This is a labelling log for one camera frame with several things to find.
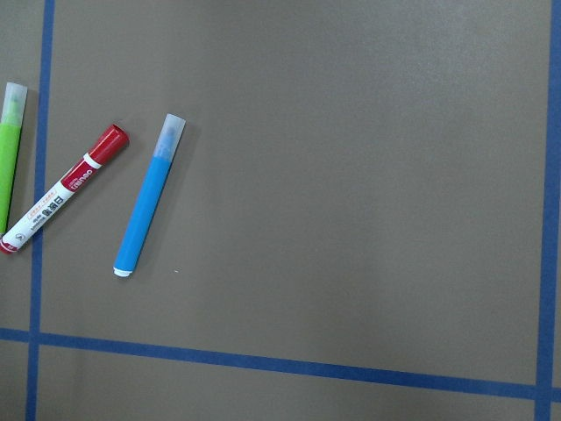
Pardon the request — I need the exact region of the blue marker pen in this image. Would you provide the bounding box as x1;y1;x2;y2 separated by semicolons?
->
113;114;186;277

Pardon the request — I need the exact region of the red marker pen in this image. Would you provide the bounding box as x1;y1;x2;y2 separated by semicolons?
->
1;125;129;254

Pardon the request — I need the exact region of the green marker pen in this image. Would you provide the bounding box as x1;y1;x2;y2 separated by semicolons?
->
1;82;27;234

